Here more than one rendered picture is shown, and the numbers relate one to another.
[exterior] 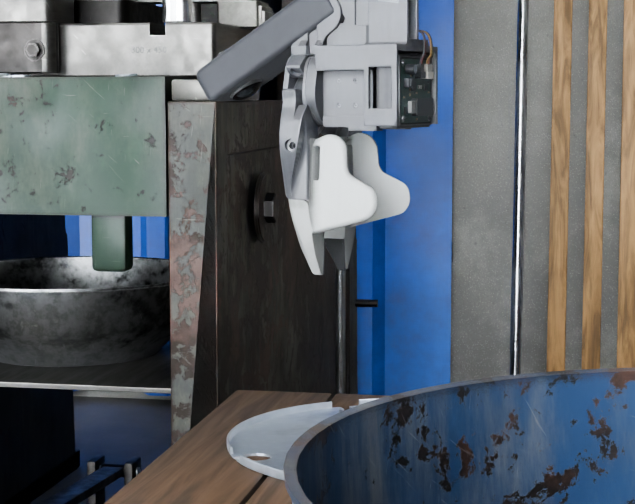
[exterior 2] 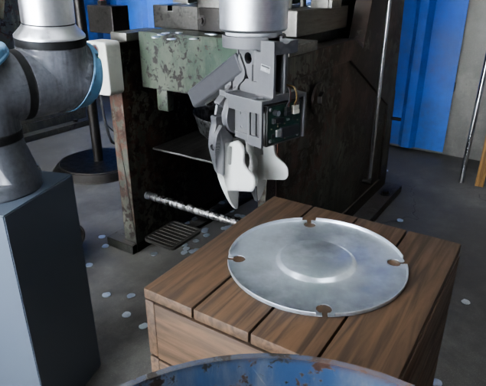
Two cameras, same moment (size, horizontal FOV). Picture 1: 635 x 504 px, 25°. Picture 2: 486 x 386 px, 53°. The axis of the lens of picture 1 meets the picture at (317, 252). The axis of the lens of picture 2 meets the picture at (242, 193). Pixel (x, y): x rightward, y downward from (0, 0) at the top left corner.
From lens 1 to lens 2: 0.52 m
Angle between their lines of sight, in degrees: 28
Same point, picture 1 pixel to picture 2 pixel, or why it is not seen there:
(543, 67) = not seen: outside the picture
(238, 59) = (203, 89)
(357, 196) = (246, 178)
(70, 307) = not seen: hidden behind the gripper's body
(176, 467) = (200, 259)
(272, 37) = (216, 80)
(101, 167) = not seen: hidden behind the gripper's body
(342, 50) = (238, 99)
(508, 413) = (241, 375)
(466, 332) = (455, 122)
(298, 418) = (281, 227)
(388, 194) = (278, 168)
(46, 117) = (219, 56)
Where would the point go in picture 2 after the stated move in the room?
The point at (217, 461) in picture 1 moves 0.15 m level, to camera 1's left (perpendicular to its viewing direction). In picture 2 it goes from (220, 257) to (143, 240)
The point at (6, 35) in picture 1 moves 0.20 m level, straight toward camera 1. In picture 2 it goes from (210, 14) to (187, 21)
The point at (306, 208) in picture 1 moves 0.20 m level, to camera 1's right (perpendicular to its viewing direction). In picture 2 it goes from (223, 179) to (392, 206)
